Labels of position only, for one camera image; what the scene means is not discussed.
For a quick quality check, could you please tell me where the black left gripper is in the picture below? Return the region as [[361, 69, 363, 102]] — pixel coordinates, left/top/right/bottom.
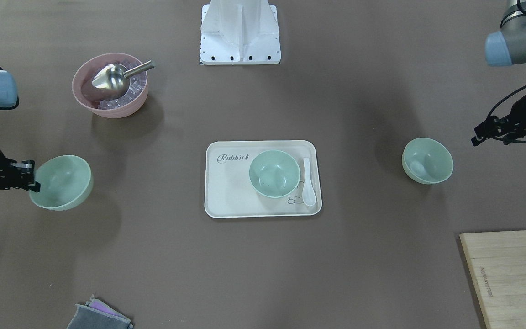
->
[[470, 95, 526, 147]]

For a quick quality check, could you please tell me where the green bowl robot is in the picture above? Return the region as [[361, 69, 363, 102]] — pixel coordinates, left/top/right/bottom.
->
[[29, 155, 94, 211], [401, 138, 454, 185]]

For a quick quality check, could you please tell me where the pink bowl with ice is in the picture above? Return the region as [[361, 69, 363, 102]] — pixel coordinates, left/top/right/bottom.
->
[[72, 53, 149, 119]]

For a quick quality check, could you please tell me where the wooden cutting board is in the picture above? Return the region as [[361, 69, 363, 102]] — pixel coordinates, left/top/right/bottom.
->
[[459, 230, 526, 329]]

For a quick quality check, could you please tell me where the metal ice scoop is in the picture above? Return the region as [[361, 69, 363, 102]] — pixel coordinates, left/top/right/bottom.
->
[[91, 60, 156, 100]]

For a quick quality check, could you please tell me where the grey folded cloth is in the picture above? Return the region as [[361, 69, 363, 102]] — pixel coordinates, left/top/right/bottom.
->
[[67, 296, 134, 329]]

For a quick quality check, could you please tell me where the white ceramic spoon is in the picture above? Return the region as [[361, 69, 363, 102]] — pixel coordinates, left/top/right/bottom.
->
[[302, 158, 316, 207]]

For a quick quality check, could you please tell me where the cream rabbit serving tray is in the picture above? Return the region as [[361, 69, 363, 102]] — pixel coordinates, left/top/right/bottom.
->
[[204, 140, 323, 218]]

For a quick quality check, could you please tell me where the green bowl on tray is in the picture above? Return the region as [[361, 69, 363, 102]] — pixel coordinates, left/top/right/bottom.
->
[[248, 149, 301, 198]]

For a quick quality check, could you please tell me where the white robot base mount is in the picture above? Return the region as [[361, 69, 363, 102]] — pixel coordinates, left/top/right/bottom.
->
[[199, 0, 282, 65]]

